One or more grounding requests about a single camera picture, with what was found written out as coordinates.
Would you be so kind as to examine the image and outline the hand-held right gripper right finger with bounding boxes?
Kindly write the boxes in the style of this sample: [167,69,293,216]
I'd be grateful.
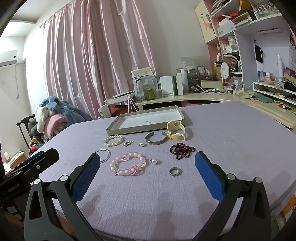
[190,151,272,241]

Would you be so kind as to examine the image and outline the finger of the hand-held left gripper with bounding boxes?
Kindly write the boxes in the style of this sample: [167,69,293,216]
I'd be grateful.
[9,148,60,178]
[24,150,45,164]

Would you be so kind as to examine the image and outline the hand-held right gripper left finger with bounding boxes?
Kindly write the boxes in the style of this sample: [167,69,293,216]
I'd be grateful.
[24,152,109,241]

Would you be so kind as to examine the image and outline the thin silver bangle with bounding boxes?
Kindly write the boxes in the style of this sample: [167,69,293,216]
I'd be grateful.
[94,149,111,163]

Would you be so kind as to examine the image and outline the dark red bead bracelet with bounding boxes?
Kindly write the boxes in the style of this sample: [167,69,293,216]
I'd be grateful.
[170,143,196,160]

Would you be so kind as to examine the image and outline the pink bead bracelet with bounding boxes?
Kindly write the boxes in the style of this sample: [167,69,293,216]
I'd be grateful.
[110,152,147,176]

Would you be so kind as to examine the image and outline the white pearl bracelet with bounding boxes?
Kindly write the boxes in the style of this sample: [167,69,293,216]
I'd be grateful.
[104,135,125,146]

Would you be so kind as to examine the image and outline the pale yellow wristwatch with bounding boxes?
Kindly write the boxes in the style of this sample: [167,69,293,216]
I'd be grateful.
[166,120,187,141]

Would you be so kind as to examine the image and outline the grey shallow tray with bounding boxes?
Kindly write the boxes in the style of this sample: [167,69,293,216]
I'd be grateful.
[106,106,185,136]

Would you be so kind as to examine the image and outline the pink blanket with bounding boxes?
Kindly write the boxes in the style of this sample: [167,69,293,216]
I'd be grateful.
[44,115,67,139]

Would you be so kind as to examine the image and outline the black chair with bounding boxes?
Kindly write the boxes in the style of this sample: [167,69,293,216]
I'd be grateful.
[16,113,37,151]

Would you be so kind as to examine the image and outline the white fluffy cloth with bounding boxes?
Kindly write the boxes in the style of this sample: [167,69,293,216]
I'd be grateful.
[36,107,51,133]

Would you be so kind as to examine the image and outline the purple tablecloth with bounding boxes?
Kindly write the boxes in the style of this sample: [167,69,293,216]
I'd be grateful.
[29,101,296,241]

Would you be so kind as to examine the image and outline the blue fleece blanket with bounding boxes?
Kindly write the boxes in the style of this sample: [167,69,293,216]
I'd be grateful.
[42,96,93,127]

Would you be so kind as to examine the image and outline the silver cuff bangle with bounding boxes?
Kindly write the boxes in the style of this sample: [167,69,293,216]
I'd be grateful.
[145,131,167,146]

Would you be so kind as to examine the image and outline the white folding stand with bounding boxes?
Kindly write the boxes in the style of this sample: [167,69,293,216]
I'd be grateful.
[98,91,137,119]

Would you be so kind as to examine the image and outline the beige curved desk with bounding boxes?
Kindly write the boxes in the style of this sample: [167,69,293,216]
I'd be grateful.
[136,91,296,129]

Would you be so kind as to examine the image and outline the pale green hand fan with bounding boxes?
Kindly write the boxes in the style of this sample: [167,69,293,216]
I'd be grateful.
[237,91,257,102]

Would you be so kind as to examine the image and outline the flat beige box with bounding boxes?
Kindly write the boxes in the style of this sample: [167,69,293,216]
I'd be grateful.
[201,80,223,89]

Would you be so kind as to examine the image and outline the dark green cloth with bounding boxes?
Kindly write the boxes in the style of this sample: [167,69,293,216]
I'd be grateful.
[253,93,273,103]

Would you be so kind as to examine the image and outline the tall white box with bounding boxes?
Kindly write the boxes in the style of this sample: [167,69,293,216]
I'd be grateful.
[176,73,184,96]

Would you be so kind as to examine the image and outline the wide white box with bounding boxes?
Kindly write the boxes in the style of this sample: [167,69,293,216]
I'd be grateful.
[159,75,175,98]

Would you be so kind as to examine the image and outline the white air conditioner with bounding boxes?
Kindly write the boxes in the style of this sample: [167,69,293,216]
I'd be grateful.
[0,50,18,67]

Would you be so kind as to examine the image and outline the clear acrylic organizer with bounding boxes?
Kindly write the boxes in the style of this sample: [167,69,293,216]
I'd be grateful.
[181,56,212,90]

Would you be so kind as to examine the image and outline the white plastic bottle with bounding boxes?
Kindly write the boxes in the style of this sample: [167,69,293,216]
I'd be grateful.
[181,61,189,92]

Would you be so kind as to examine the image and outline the white desktop rack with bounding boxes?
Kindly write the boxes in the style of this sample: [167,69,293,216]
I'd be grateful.
[253,81,296,108]

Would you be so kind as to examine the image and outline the round white mirror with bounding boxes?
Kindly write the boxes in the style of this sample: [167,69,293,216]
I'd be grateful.
[220,62,230,90]

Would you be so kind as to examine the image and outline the pink curtain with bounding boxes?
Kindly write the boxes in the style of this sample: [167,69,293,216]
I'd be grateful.
[43,0,158,120]

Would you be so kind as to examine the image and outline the clear bag of boxes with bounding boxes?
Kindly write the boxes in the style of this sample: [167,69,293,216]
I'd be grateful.
[131,67,160,101]

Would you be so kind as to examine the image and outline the white desk lamp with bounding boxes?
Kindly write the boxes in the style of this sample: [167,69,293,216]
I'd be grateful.
[223,54,246,92]

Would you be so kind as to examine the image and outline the white spray bottle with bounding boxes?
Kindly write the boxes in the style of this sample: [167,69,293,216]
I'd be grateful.
[277,55,284,81]

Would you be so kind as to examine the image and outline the black hanging pouch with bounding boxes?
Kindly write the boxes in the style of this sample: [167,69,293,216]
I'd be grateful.
[254,40,264,63]

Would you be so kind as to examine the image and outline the white shelf unit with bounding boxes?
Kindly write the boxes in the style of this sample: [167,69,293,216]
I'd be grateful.
[209,0,296,82]

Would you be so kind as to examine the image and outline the white wall cabinet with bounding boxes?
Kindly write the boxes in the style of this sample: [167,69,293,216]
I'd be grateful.
[195,0,219,44]

